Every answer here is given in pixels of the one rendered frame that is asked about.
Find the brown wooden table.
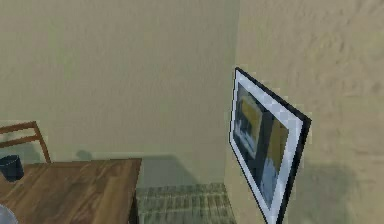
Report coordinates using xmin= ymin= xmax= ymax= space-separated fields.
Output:
xmin=0 ymin=158 xmax=143 ymax=224

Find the brown wooden chair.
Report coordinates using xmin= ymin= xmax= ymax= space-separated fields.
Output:
xmin=0 ymin=120 xmax=52 ymax=164

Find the dark blue cup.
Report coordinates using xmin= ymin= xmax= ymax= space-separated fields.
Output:
xmin=0 ymin=154 xmax=25 ymax=183

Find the pale grey round dish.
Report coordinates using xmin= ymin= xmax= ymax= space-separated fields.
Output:
xmin=0 ymin=203 xmax=19 ymax=224

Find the black framed wall picture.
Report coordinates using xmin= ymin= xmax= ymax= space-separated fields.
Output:
xmin=228 ymin=66 xmax=313 ymax=224

